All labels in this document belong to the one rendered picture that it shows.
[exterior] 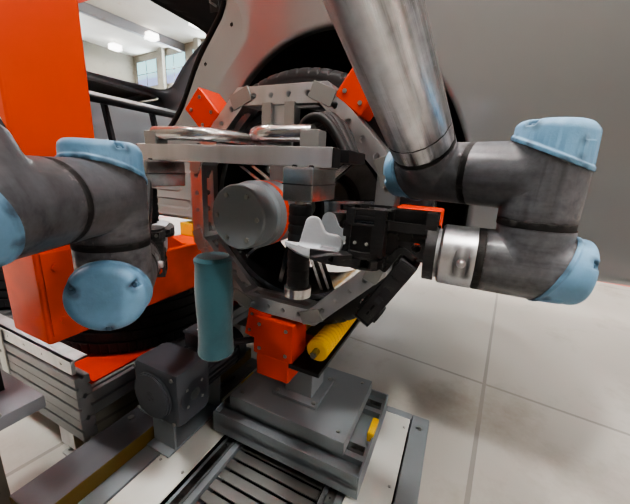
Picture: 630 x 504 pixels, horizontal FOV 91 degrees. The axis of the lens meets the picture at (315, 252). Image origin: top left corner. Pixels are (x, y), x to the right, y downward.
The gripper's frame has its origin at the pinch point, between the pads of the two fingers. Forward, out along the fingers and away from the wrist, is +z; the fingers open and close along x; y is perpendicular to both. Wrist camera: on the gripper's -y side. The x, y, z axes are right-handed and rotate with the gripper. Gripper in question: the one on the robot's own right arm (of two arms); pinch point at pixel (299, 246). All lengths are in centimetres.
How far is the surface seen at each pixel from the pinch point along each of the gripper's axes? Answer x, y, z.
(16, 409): 19, -38, 53
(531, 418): -95, -83, -62
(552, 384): -127, -83, -75
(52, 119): 2, 19, 59
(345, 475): -23, -67, -5
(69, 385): 2, -52, 72
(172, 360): -12, -42, 45
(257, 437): -23, -69, 24
